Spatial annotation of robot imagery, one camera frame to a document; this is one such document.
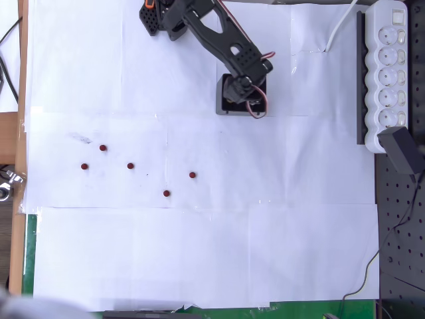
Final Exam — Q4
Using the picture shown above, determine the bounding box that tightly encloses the black square bin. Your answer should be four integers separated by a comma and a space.
215, 73, 268, 116

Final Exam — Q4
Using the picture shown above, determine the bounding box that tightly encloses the white power strip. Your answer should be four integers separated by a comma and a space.
364, 0, 408, 154

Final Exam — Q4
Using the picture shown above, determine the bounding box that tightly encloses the taped white paper cover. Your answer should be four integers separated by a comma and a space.
22, 0, 381, 313

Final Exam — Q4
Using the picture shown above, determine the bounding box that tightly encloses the black power adapter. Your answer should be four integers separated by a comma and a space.
377, 126, 421, 176

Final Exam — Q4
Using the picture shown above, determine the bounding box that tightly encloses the metal clamp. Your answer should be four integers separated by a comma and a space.
0, 168, 26, 202

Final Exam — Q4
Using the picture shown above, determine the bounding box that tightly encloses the black perforated board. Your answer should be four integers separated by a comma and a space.
374, 0, 425, 319

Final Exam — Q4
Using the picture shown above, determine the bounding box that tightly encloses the green mat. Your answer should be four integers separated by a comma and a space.
22, 214, 378, 319

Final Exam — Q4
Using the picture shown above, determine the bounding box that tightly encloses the dark ribbed panel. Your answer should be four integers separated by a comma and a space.
0, 199, 16, 288

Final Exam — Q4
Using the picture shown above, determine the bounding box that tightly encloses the blurry grey round object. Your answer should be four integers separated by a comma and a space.
0, 287, 89, 319

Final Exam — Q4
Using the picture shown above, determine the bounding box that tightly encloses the white power cable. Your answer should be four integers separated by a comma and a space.
323, 0, 360, 53

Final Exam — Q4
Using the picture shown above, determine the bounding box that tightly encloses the thin black cable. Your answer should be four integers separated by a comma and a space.
337, 174, 425, 319

